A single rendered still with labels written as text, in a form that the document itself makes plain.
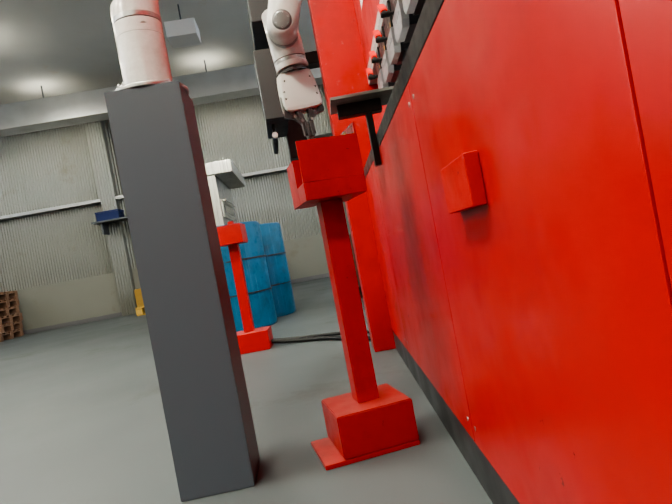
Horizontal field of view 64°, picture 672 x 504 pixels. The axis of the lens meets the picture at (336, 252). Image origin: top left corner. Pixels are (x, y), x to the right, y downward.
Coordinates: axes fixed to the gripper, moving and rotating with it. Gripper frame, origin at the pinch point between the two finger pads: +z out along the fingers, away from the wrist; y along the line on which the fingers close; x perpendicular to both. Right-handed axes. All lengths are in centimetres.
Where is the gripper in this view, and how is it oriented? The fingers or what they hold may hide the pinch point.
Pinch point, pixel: (309, 130)
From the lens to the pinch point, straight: 143.8
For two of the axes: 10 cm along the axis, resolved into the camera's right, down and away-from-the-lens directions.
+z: 2.6, 9.6, 0.2
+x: 2.3, -0.4, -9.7
